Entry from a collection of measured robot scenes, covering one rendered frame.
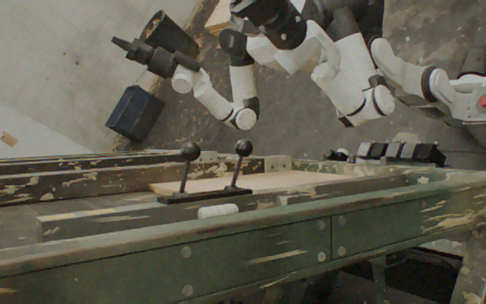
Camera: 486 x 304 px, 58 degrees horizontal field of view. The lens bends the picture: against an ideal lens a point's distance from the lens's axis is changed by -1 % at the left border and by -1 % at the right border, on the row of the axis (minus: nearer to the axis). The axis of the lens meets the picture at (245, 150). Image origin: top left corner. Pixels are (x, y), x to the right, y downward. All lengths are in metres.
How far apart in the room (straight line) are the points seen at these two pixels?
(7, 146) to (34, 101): 1.52
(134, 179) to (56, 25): 5.31
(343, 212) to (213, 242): 0.26
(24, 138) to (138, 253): 4.53
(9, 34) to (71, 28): 0.76
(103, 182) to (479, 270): 1.01
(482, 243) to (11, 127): 4.49
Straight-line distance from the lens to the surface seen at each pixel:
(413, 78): 1.80
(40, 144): 5.10
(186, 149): 0.82
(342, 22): 1.21
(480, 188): 1.15
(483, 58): 2.27
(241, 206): 0.94
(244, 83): 1.57
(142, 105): 5.70
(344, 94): 1.10
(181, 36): 5.84
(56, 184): 1.29
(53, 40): 6.53
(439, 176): 1.28
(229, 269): 0.65
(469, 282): 1.26
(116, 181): 1.33
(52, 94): 6.49
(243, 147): 0.88
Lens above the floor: 1.89
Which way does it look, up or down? 31 degrees down
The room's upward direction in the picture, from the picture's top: 56 degrees counter-clockwise
